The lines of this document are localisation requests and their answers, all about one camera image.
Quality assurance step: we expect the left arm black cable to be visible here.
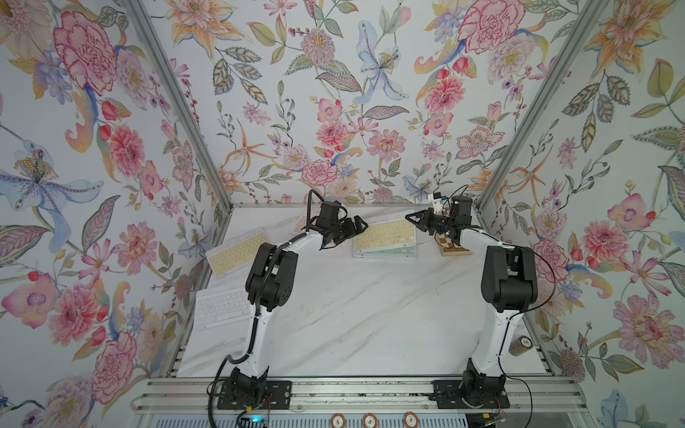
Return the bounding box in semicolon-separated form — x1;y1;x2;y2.
304;188;328;234

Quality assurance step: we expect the pink keyboard back left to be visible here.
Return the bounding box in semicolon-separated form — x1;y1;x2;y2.
293;213;319;235

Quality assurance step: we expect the white keyboard left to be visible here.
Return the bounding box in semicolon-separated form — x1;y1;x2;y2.
194;287;252;330

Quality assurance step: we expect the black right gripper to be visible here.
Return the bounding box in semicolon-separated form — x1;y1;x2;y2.
407;209;455;235

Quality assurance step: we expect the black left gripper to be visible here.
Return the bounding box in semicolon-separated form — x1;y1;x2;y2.
325;213;366;247

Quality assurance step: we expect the wooden chessboard box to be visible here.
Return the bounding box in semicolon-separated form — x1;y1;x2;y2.
433;234;472;257

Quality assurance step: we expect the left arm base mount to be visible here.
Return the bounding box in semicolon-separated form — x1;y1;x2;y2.
214;367;293;410

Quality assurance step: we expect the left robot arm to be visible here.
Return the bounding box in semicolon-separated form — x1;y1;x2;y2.
229;202;369;378

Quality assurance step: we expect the mint green keyboard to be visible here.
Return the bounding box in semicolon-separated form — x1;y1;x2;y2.
352;246;417;260

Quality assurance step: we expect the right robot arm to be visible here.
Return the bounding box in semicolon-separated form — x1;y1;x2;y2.
405;196;538;380

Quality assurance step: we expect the yellow keyboard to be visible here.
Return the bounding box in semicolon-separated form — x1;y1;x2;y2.
353;218;417;253
206;228;271;278

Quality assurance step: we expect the aluminium front rail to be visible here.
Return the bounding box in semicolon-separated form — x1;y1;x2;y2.
131;376;588;415

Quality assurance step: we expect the aluminium frame post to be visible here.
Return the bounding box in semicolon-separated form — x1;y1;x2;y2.
122;0;234;214
476;1;606;214

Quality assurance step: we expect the aluminium frame post left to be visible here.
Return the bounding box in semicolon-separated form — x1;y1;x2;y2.
122;0;234;214

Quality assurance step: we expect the aluminium frame post right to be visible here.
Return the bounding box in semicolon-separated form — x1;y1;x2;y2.
476;1;606;214

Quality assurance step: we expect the tape roll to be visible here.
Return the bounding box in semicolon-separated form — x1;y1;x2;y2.
508;335;533;357

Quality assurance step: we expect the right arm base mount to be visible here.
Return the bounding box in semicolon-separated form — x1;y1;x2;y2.
428;358;510;410

